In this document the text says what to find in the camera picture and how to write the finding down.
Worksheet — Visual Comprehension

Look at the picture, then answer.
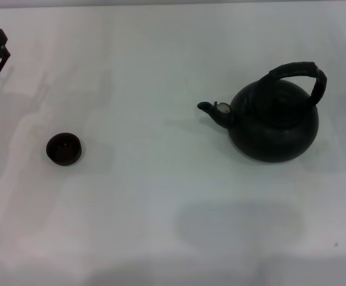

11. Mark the small dark brown teacup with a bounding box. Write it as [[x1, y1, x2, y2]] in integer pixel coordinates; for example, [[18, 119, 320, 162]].
[[45, 132, 83, 166]]

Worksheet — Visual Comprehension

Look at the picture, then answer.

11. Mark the black round teapot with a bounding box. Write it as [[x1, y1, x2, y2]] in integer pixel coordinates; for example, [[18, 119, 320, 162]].
[[196, 61, 328, 163]]

